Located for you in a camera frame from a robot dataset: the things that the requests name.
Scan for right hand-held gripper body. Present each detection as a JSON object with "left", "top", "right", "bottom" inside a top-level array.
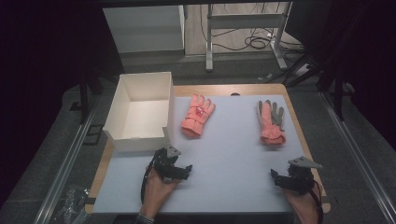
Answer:
[{"left": 281, "top": 156, "right": 324, "bottom": 196}]

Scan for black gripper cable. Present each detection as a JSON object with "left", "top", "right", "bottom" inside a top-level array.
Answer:
[
  {"left": 309, "top": 178, "right": 325, "bottom": 224},
  {"left": 140, "top": 155, "right": 161, "bottom": 205}
]

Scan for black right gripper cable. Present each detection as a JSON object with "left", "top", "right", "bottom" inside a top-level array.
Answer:
[{"left": 309, "top": 178, "right": 325, "bottom": 224}]

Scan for pink winter glove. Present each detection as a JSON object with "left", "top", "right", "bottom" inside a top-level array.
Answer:
[
  {"left": 256, "top": 99, "right": 287, "bottom": 147},
  {"left": 180, "top": 94, "right": 217, "bottom": 138}
]

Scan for clear plastic bag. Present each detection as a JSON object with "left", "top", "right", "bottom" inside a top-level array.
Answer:
[{"left": 53, "top": 186, "right": 92, "bottom": 224}]

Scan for white cardboard box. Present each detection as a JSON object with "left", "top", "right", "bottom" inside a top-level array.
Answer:
[{"left": 102, "top": 71, "right": 176, "bottom": 153}]

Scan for black stand leg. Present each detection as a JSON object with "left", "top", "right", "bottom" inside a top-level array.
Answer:
[
  {"left": 333, "top": 70, "right": 357, "bottom": 122},
  {"left": 78, "top": 70, "right": 105, "bottom": 126}
]

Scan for black floor cables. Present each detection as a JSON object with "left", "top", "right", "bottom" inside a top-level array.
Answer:
[{"left": 199, "top": 2, "right": 305, "bottom": 53}]

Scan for white cabinet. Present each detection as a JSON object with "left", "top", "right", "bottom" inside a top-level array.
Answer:
[{"left": 102, "top": 4, "right": 187, "bottom": 58}]

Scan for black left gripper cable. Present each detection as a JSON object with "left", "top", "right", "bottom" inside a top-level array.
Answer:
[{"left": 140, "top": 155, "right": 161, "bottom": 205}]

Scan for person's left hand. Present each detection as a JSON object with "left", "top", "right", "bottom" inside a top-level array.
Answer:
[{"left": 140, "top": 169, "right": 182, "bottom": 219}]

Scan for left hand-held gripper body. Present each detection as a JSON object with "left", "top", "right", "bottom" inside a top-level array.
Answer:
[{"left": 151, "top": 144, "right": 182, "bottom": 181}]

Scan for grey metal desk frame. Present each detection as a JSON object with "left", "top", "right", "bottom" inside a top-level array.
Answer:
[{"left": 205, "top": 1, "right": 294, "bottom": 73}]

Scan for white power strip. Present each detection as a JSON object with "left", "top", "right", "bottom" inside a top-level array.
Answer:
[{"left": 293, "top": 63, "right": 313, "bottom": 77}]

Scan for aluminium rail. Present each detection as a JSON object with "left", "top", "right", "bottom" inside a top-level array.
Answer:
[
  {"left": 319, "top": 91, "right": 396, "bottom": 224},
  {"left": 32, "top": 95, "right": 101, "bottom": 224}
]

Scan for person's right hand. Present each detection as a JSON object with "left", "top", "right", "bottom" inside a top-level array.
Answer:
[{"left": 281, "top": 186, "right": 321, "bottom": 224}]

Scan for dark curtain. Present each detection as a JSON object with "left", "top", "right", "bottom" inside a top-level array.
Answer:
[
  {"left": 0, "top": 0, "right": 125, "bottom": 208},
  {"left": 284, "top": 0, "right": 396, "bottom": 152}
]

